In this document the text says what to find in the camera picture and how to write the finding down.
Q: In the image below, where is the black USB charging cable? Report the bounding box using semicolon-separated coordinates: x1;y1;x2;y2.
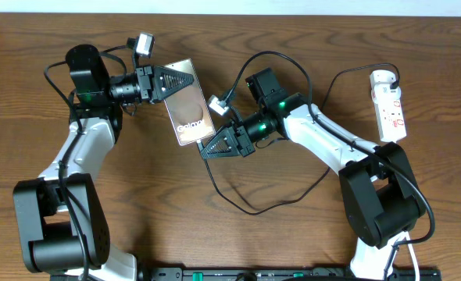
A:
196;62;401;216

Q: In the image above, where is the bronze Samsung Galaxy smartphone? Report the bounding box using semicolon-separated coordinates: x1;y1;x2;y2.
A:
164;59;216;146

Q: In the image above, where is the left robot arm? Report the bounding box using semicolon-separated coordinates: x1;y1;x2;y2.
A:
13;44;195;280

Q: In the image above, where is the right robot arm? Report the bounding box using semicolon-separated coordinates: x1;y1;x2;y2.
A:
198;68;433;279

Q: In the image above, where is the white USB charger plug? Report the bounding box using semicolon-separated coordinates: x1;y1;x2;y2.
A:
370;69;396;87

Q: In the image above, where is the white power strip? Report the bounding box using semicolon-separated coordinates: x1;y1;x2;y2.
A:
371;84;406;142

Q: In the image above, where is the black left camera cable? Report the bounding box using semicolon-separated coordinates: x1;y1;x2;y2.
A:
43;44;138;281

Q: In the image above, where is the black camera cable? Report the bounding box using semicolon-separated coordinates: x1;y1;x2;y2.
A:
220;50;436;281
43;44;138;281

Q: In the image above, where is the black right camera cable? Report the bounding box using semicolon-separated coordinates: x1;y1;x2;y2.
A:
220;50;436;281

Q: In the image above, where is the white power strip cord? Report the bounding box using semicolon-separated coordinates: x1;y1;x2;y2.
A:
404;229;421;281

